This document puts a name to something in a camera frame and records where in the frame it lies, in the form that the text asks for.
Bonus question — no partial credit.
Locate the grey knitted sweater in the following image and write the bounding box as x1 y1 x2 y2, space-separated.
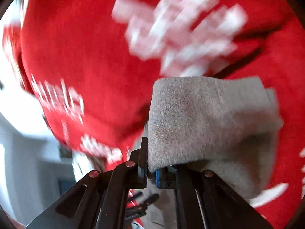
148 77 283 200

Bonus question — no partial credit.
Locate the red blanket with white print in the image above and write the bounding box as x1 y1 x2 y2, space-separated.
12 0 304 228

